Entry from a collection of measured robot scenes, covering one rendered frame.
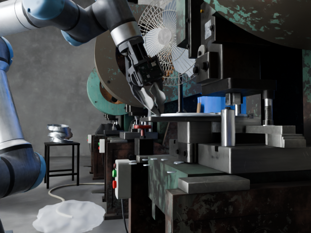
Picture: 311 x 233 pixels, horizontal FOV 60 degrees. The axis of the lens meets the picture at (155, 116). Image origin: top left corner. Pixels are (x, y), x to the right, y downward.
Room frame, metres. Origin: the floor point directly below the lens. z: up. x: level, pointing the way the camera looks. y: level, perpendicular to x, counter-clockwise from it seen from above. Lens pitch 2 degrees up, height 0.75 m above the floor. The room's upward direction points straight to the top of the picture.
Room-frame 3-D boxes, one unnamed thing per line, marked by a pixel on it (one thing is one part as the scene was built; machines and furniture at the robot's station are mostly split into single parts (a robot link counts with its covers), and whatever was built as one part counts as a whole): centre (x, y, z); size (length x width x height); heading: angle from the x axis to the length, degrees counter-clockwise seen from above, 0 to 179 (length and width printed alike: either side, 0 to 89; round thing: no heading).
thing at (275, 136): (0.70, -0.30, 0.76); 0.17 x 0.06 x 0.10; 15
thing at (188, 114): (0.83, -0.13, 0.78); 0.29 x 0.29 x 0.01
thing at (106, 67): (2.63, -0.16, 0.87); 1.53 x 0.99 x 1.74; 103
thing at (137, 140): (1.10, 0.05, 0.62); 0.10 x 0.06 x 0.20; 15
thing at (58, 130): (3.59, 1.25, 0.40); 0.45 x 0.40 x 0.79; 27
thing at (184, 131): (0.82, -0.09, 0.72); 0.25 x 0.14 x 0.14; 105
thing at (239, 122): (0.86, -0.25, 0.76); 0.15 x 0.09 x 0.05; 15
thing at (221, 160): (0.86, -0.25, 0.68); 0.45 x 0.30 x 0.06; 15
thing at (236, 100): (0.86, -0.25, 0.84); 0.05 x 0.03 x 0.04; 15
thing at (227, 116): (0.66, -0.18, 0.75); 0.03 x 0.03 x 0.10; 15
